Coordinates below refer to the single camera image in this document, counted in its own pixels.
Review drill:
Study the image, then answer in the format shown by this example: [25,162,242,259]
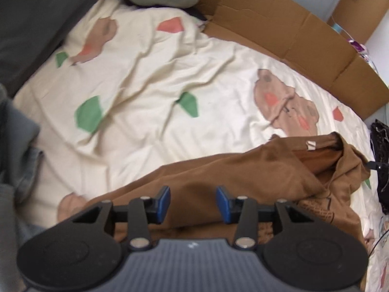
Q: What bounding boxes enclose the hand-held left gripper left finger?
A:
[71,185,171,251]

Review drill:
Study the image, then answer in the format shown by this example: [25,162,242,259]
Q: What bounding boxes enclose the black cable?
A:
[368,229,389,256]

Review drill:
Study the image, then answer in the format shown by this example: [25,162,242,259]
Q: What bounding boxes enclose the brown cardboard box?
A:
[327,0,389,45]

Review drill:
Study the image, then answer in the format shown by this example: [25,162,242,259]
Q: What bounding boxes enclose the black folded clothes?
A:
[375,155,389,215]

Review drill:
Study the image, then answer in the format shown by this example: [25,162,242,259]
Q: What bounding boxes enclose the dark grey pillow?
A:
[0,0,110,98]

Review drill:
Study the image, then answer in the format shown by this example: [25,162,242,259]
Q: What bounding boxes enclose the flattened cardboard sheet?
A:
[188,0,389,120]

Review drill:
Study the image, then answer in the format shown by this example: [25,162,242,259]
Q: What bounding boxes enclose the washed blue jeans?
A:
[0,83,46,292]

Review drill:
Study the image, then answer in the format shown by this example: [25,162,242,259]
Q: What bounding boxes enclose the bear print bedsheet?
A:
[12,0,389,292]

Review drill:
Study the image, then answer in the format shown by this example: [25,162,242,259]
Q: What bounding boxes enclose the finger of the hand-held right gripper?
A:
[366,161,389,172]

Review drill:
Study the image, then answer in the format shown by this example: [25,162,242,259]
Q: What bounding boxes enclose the brown t-shirt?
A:
[79,132,371,250]

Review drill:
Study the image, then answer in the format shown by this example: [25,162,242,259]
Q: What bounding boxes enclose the purple white package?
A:
[348,38,367,54]

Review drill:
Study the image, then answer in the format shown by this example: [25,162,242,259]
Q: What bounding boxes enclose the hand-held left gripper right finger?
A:
[215,185,318,251]

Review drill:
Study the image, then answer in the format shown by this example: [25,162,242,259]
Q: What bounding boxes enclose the leopard print cloth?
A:
[370,119,389,159]

